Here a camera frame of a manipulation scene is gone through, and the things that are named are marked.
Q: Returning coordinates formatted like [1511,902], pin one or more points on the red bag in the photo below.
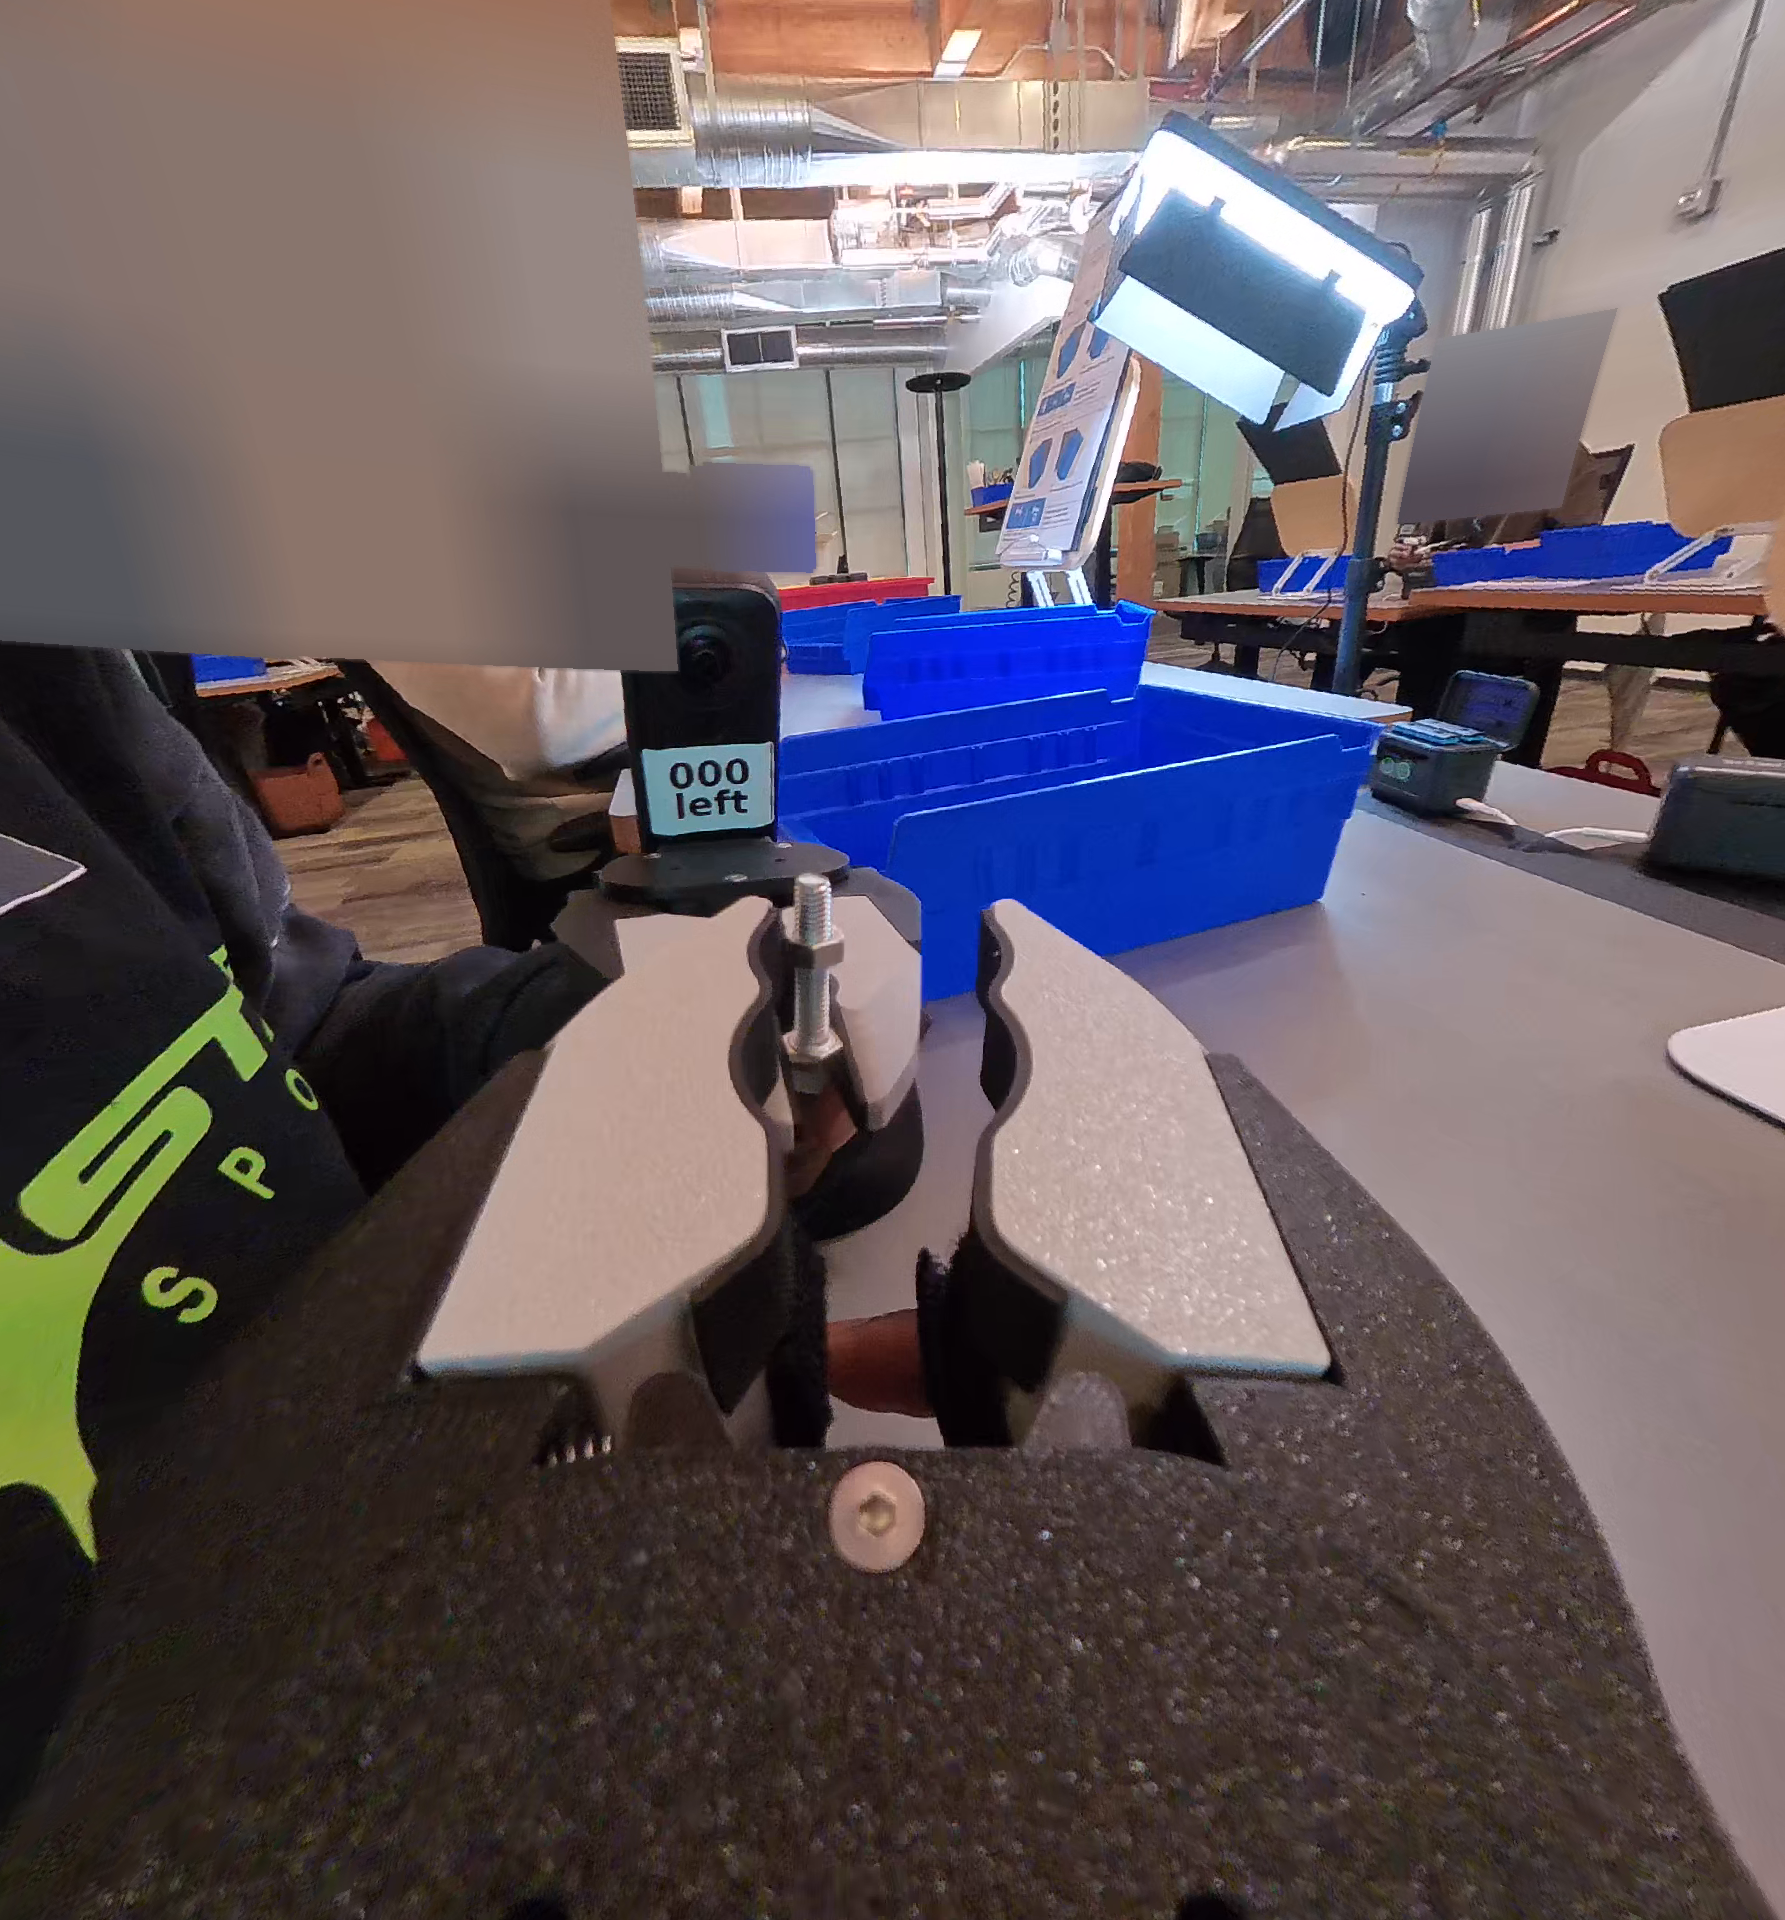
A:
[1603,776]

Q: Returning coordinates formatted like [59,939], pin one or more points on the black hoodie with green print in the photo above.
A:
[83,1050]

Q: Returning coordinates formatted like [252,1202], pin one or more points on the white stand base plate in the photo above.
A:
[1778,1065]

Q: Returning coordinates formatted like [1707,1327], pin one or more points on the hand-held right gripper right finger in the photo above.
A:
[1148,1184]

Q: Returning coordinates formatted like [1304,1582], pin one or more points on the studio light panel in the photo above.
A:
[1237,270]

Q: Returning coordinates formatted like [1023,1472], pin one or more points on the red plastic bin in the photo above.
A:
[847,592]

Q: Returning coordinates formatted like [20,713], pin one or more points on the black floor lamp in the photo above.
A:
[941,480]

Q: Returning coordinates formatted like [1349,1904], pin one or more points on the dark charger case with batteries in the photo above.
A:
[1432,773]

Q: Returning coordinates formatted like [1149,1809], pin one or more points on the blue plastic bin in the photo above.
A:
[1013,660]
[832,638]
[1132,870]

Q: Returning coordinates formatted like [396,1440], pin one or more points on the small steel nut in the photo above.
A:
[814,953]

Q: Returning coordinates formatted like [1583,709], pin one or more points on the person's right hand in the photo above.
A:
[886,1365]

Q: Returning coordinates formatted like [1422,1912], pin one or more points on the grey teal case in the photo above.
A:
[1748,824]

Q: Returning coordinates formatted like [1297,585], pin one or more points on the brown leather bag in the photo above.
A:
[301,799]

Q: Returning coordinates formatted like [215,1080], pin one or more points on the thin long steel bolt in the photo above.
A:
[814,1020]

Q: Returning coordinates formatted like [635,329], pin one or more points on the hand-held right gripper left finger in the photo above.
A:
[593,1184]

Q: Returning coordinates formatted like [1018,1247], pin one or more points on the cardboard box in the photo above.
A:
[1321,518]

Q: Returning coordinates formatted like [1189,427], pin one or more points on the wooden top desk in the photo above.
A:
[1507,600]

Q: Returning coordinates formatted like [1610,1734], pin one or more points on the black light stand pole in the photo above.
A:
[1365,570]

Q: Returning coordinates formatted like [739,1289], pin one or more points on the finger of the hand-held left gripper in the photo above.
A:
[668,944]
[878,1020]

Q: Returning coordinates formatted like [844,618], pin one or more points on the white metal board stand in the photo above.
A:
[1056,581]

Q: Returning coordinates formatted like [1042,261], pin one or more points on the black wall panel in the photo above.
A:
[1771,324]

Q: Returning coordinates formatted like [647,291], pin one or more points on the small blue bin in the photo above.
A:
[1290,575]
[228,672]

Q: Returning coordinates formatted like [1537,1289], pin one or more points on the black mesh office chair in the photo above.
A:
[494,886]

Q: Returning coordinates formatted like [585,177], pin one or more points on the plywood board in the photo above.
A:
[1732,457]

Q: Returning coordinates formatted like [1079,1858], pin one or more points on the long blue bin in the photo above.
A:
[1583,558]

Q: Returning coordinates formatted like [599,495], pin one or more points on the person's left forearm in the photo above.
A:
[442,1036]

